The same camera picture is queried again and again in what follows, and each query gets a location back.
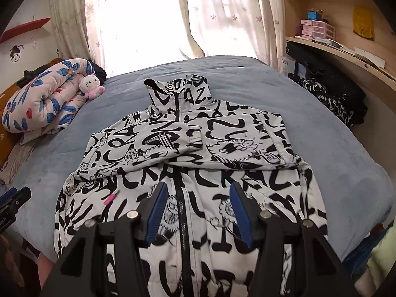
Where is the yellow cloth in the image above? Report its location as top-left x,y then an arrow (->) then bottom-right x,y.
353,5 -> 375,41

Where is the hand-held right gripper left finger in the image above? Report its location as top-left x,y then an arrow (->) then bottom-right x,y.
40,181 -> 169,297

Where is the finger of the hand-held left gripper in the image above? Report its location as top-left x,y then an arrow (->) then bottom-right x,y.
0,187 -> 32,215

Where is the red wall shelf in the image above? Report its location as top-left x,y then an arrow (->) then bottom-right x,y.
0,18 -> 51,44

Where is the black and white printed jacket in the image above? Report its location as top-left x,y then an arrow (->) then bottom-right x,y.
53,74 -> 328,297

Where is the black garment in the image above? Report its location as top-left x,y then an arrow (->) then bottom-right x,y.
286,42 -> 369,127

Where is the light green cloth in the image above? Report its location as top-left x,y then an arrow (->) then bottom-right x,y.
356,232 -> 396,291

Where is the beige pillow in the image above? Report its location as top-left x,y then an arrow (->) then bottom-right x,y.
0,144 -> 38,186

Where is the black knit cloth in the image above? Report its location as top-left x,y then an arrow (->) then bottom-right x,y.
90,62 -> 107,82

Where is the floral sheer curtain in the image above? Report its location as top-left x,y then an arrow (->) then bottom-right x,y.
49,0 -> 205,78
182,0 -> 285,69

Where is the cartoon face wall sticker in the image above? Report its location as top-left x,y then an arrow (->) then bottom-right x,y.
9,45 -> 24,64

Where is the white printed box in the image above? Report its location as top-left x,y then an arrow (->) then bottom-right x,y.
280,57 -> 294,75

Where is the floral padded quilt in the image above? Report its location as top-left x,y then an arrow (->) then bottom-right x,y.
1,57 -> 96,144

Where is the black and white patterned cloth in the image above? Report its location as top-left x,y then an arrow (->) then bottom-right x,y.
298,77 -> 355,127

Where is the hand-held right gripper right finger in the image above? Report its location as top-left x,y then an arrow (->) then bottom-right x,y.
229,181 -> 356,297

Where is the pink drawer organizer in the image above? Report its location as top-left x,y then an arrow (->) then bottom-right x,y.
301,19 -> 336,40

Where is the curved wooden shelf unit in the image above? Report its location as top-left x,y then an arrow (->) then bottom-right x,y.
280,0 -> 396,124

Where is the dark cloth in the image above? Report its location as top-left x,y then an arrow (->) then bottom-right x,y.
17,65 -> 51,87

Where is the bed with blue sheet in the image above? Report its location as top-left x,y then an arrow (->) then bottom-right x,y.
0,56 -> 393,260

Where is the white flat strip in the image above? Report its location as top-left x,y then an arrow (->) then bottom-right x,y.
354,47 -> 386,69

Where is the pink and white cat plush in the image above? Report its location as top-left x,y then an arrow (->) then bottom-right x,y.
78,74 -> 106,99

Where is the stack of papers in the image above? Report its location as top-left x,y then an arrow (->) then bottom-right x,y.
311,37 -> 353,51

